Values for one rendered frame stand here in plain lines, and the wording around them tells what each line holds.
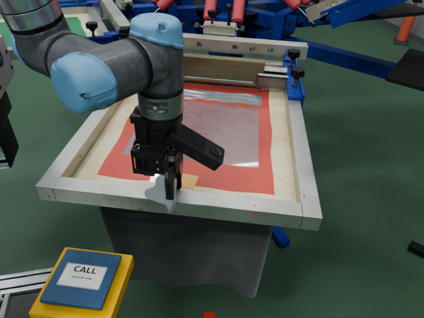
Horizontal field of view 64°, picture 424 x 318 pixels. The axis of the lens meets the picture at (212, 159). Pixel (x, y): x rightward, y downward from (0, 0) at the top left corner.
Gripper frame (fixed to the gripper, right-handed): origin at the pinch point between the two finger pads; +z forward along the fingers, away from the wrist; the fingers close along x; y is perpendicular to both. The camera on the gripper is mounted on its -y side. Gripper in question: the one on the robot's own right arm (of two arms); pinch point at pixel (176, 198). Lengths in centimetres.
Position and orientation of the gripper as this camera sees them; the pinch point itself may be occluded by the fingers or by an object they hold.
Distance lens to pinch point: 70.7
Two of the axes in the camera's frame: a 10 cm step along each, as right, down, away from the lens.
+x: -1.1, 6.1, -7.9
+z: -0.4, 7.9, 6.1
